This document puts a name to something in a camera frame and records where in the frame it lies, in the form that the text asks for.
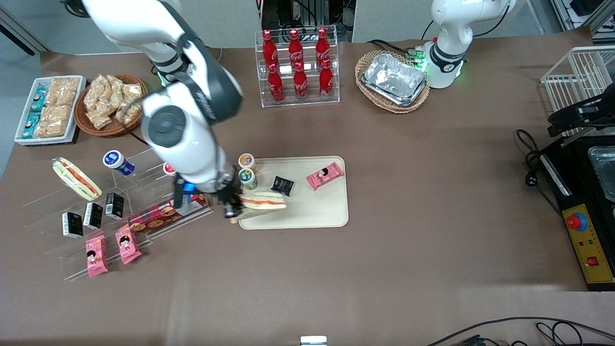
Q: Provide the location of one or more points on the light wicker foil-tray basket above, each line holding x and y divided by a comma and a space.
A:
389, 108

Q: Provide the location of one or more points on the red cookie box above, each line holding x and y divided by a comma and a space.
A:
153, 218

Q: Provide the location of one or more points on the clear acrylic bottle rack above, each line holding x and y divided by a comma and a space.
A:
298, 103

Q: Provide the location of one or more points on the clear bag of beige snacks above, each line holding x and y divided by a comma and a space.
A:
98, 117
108, 89
129, 101

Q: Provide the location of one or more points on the orange lid cup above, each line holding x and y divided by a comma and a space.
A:
247, 161

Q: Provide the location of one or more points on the beige plastic serving tray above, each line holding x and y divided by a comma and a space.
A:
312, 211

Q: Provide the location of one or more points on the red lid cup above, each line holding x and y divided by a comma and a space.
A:
168, 169

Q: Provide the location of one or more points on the black snack packet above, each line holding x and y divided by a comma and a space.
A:
282, 186

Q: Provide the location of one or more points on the red cola bottle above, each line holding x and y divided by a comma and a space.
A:
276, 86
301, 85
295, 50
326, 82
269, 50
323, 48

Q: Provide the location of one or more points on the white rectangular snack tray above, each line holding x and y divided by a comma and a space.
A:
24, 108

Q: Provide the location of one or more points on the triangle sandwich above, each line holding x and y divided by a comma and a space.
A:
77, 180
262, 204

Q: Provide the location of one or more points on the small white box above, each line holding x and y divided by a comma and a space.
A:
313, 341

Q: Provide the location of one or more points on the small black carton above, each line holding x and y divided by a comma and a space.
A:
72, 225
92, 216
114, 205

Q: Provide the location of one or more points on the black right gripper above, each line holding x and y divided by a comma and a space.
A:
225, 197

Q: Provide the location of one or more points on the stack of foil trays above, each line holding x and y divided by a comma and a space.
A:
394, 79

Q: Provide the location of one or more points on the pink snack pack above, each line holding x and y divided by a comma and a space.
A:
325, 176
96, 255
127, 244

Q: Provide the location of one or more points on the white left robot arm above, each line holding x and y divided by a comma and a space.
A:
451, 24

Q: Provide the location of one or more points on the blue lid cup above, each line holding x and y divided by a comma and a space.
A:
116, 161

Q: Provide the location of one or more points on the flat pack of beige crackers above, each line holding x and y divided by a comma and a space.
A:
53, 121
62, 91

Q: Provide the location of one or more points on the black equipment rack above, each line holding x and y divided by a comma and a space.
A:
307, 12

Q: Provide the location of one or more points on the red emergency stop button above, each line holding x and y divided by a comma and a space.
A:
576, 222

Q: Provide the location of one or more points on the clear acrylic tiered stand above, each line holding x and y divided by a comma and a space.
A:
139, 192

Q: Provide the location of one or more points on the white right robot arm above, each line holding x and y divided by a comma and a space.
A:
192, 144

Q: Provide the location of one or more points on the small blue snack pack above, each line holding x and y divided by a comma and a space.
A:
30, 126
38, 100

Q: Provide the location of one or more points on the brown wicker snack basket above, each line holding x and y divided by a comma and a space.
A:
108, 130

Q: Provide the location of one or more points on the black machine with yellow panel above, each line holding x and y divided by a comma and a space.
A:
588, 254

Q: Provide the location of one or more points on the green lid cup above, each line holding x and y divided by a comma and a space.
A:
248, 178

